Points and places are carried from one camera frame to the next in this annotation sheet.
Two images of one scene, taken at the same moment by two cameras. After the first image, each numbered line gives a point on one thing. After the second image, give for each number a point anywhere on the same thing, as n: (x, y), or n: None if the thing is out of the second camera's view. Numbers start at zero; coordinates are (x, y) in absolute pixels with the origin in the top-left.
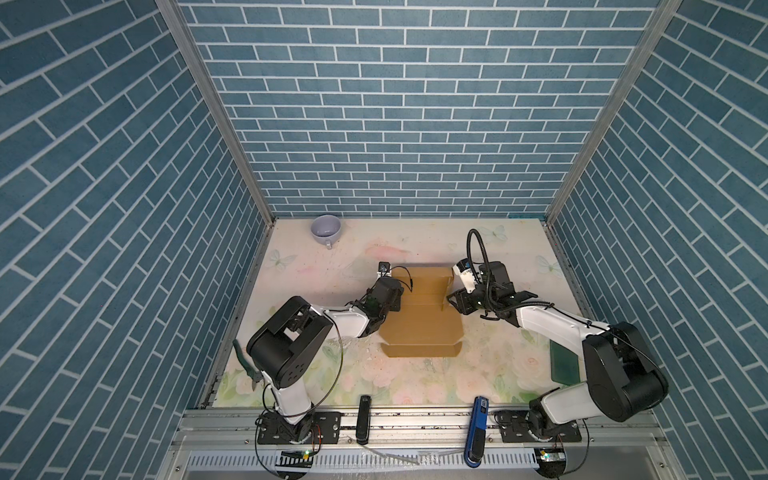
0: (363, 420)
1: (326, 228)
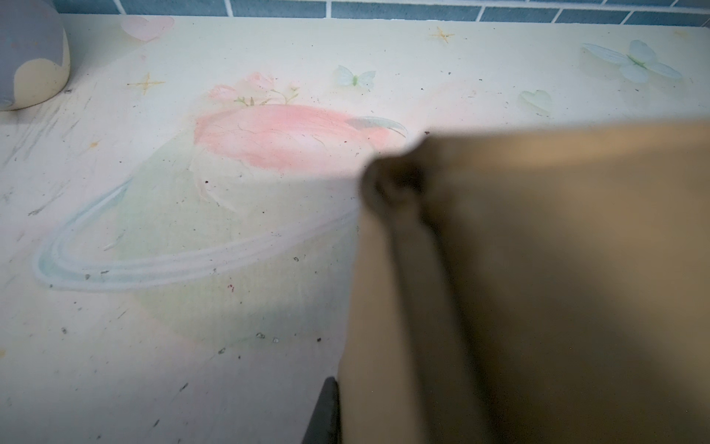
0: None
1: (34, 54)
